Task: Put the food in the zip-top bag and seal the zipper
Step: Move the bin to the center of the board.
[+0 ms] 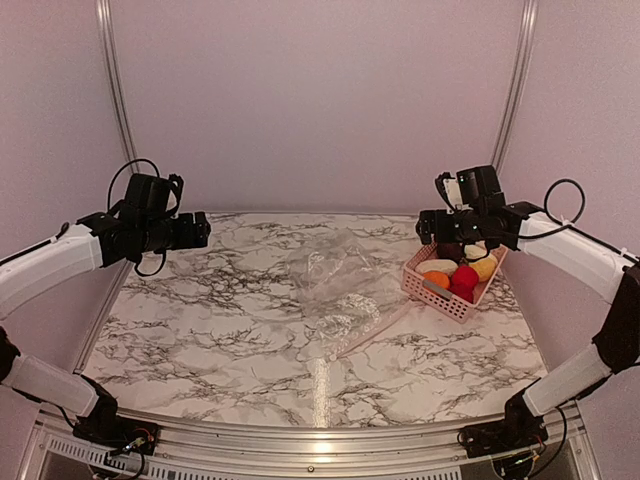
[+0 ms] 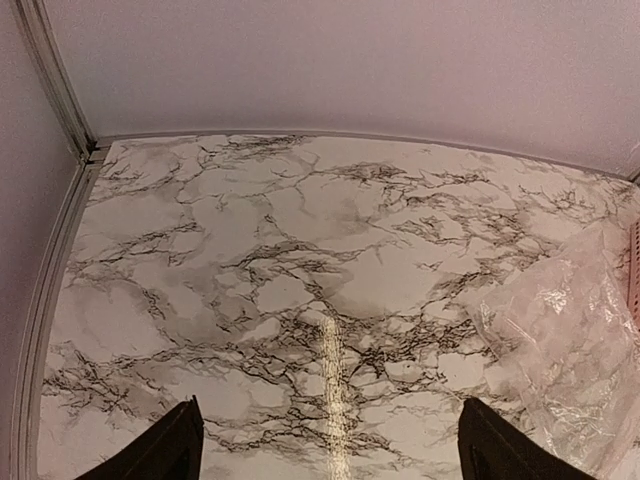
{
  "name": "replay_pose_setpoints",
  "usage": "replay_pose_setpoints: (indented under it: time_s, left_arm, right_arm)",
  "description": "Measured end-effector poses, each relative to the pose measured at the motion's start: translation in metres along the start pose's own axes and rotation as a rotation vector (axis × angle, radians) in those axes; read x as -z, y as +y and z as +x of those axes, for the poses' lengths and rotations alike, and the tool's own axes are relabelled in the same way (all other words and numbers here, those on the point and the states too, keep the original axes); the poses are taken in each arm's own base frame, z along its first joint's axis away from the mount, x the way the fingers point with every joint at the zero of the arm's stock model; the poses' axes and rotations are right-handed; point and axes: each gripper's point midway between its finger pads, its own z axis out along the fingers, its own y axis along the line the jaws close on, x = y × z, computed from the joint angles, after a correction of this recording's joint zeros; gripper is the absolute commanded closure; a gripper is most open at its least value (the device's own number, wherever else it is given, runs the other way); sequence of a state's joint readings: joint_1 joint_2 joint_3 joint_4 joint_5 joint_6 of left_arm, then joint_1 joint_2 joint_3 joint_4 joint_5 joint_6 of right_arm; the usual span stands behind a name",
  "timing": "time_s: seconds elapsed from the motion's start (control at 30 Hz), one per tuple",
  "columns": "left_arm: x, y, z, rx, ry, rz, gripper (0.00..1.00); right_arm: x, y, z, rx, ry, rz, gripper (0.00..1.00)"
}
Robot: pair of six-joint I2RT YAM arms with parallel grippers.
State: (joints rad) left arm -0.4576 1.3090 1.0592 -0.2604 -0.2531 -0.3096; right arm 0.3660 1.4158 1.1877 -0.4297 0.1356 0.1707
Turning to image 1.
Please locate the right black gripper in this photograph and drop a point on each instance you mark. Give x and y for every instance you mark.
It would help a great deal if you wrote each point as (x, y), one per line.
(441, 235)

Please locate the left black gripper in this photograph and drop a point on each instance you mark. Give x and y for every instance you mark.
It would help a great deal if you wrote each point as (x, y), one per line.
(188, 239)

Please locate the dark maroon toy food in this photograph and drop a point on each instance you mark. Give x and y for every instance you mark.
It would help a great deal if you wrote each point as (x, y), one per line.
(450, 251)

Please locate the pink plastic basket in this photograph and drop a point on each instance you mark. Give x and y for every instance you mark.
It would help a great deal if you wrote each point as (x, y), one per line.
(446, 302)

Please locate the clear zip top bag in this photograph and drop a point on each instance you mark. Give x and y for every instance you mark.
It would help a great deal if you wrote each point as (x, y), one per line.
(346, 295)

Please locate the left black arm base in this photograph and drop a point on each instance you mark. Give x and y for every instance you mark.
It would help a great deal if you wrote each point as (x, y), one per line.
(119, 433)

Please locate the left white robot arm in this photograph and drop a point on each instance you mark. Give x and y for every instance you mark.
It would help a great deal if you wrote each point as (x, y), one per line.
(94, 242)

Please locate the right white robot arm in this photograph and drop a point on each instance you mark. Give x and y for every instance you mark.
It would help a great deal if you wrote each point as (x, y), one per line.
(614, 276)

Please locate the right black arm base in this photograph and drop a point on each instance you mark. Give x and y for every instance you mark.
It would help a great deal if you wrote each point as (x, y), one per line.
(497, 437)

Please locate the white toy bun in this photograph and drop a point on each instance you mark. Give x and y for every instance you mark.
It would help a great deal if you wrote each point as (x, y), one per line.
(446, 266)

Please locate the white long toy vegetable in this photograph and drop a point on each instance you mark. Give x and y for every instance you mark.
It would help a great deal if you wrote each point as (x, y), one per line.
(475, 251)

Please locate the orange toy fruit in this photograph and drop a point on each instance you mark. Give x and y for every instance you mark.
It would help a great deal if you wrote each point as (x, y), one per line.
(438, 278)

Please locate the bright red toy fruit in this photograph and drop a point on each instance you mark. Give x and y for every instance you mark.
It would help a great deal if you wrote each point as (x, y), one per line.
(464, 277)

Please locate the yellow toy fruit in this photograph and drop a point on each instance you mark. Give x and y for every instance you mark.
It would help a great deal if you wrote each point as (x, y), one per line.
(484, 267)

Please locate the dark red toy fruit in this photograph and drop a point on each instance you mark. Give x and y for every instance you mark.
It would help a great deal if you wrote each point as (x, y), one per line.
(462, 292)

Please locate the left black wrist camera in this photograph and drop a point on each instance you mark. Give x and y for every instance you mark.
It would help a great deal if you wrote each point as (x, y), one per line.
(153, 196)

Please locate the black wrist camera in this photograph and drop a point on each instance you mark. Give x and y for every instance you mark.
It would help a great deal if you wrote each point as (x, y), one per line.
(153, 196)
(476, 188)

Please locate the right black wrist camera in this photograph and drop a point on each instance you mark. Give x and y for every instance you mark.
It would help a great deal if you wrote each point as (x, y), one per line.
(476, 188)

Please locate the right aluminium frame post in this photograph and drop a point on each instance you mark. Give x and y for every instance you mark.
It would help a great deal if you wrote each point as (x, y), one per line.
(522, 59)

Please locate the aluminium frame post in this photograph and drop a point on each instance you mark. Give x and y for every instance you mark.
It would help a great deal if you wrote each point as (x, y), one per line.
(107, 35)
(522, 59)

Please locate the front aluminium frame rail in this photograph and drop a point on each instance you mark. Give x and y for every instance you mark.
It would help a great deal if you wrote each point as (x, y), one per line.
(192, 449)

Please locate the left aluminium frame post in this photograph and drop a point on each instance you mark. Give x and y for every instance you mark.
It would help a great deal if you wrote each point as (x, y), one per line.
(107, 35)

